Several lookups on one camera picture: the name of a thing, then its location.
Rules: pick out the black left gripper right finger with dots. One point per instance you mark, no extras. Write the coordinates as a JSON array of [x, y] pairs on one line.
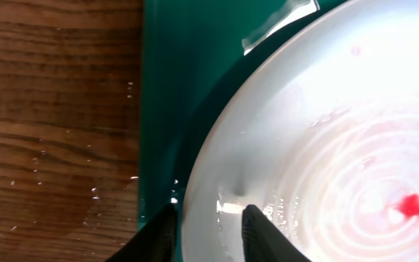
[[263, 242]]

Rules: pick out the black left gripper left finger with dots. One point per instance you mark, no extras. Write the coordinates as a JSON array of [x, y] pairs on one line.
[[155, 242]]

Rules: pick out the light blue plate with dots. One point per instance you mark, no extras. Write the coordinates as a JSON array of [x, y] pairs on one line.
[[324, 139]]

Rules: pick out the blue plastic tray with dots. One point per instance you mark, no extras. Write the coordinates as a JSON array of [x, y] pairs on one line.
[[196, 54]]

